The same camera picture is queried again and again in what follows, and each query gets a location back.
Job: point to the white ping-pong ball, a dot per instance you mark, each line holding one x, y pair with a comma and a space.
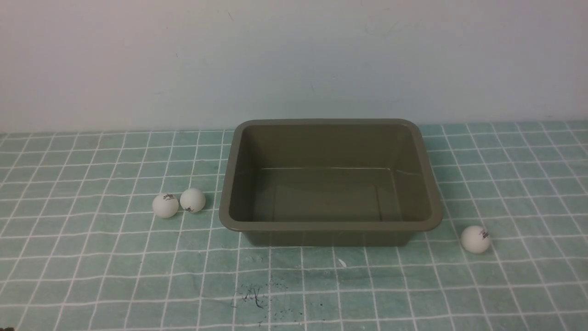
475, 239
165, 205
192, 200

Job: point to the olive green plastic bin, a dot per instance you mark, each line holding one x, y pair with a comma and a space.
329, 182

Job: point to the green checked table cloth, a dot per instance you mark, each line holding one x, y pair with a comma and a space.
82, 250

